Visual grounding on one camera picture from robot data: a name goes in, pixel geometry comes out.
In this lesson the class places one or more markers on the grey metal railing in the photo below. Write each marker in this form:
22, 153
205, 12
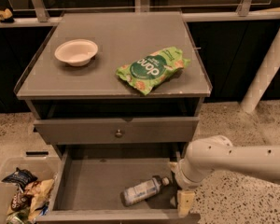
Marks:
47, 12

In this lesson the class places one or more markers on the grey upper drawer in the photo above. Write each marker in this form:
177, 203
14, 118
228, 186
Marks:
102, 131

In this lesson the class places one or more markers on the yellow chip bag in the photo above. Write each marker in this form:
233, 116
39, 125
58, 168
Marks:
39, 191

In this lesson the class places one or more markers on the green snack packet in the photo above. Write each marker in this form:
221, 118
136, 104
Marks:
19, 217

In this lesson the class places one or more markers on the dark blue snack bag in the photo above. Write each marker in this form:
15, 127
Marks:
20, 177

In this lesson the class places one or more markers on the grey drawer cabinet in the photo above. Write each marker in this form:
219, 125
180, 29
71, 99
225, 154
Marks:
57, 90

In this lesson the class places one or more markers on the brown snack bag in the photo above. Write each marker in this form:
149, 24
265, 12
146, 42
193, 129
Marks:
19, 201

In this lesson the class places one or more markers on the blue plastic bottle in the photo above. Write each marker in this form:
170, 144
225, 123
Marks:
144, 190

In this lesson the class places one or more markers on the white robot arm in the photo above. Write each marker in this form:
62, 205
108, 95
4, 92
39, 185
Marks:
205, 156

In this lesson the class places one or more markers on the white paper bowl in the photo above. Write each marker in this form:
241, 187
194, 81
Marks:
76, 52

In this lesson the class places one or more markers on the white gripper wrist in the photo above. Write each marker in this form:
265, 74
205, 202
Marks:
182, 178

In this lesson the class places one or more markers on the grey open middle drawer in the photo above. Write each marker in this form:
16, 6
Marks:
90, 187

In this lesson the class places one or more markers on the green snack bag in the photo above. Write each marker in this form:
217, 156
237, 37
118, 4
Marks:
149, 72

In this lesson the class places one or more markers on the small yellow black object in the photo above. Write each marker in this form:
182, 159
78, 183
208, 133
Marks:
6, 16

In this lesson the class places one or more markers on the round metal drawer knob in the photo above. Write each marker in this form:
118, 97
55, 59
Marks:
119, 133

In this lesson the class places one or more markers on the clear plastic storage bin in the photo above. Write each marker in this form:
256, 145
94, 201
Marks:
42, 167

